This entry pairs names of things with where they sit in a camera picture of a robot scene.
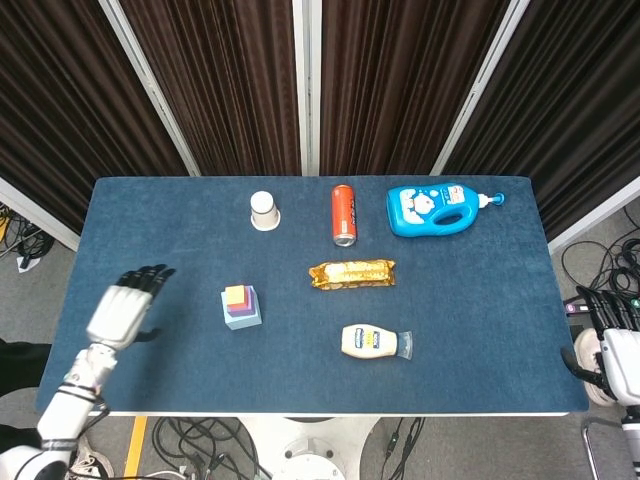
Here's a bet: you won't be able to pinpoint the large light blue cube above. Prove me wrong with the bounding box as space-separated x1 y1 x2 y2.
220 285 264 331

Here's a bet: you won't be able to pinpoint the black floor cable bundle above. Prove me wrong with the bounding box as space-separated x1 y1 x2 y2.
149 417 274 480
0 202 54 266
559 207 640 301

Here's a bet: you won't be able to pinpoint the white partition base rail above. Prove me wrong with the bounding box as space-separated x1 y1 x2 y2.
547 177 640 256
0 177 81 251

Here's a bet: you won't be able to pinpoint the white partition post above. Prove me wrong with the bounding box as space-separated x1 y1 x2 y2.
97 0 201 177
430 0 531 176
291 0 322 176

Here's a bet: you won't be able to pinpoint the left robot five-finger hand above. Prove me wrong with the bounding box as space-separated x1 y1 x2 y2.
85 263 177 351

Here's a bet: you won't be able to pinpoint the dark brown pleated partition panel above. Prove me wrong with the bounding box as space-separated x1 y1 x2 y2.
119 0 301 176
442 0 640 241
319 0 511 176
0 0 189 234

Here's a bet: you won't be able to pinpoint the black cable with inline switch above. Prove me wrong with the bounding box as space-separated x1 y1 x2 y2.
382 417 426 480

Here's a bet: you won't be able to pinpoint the white sneaker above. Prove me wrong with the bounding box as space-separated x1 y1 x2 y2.
74 434 116 480
573 329 619 404

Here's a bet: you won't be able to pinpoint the medium purple cube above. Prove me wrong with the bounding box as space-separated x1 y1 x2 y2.
225 285 255 318

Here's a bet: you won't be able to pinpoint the yellow floor tape strip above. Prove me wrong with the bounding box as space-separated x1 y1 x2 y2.
122 417 149 480

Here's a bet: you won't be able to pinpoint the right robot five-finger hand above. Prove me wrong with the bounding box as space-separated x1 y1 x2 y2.
559 285 640 406

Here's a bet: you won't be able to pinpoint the metal chair frame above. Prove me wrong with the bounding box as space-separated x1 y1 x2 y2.
581 417 619 480

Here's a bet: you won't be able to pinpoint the person black trousers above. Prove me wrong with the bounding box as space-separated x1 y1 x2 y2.
0 339 51 396

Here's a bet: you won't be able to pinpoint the mayonnaise squeeze bottle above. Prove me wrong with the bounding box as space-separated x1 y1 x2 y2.
340 323 415 360

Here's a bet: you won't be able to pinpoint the white paper cup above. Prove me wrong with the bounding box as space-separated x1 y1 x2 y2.
249 190 282 232

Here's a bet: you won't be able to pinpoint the orange drink can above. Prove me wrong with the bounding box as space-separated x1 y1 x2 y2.
331 184 358 248

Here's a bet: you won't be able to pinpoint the blue detergent bottle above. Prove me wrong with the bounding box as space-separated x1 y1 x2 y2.
385 181 507 239

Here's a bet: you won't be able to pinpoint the black power strip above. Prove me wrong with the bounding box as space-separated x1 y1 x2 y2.
563 294 640 315

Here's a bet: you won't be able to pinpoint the gold biscuit packet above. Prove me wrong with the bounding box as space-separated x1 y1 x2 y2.
307 258 399 291

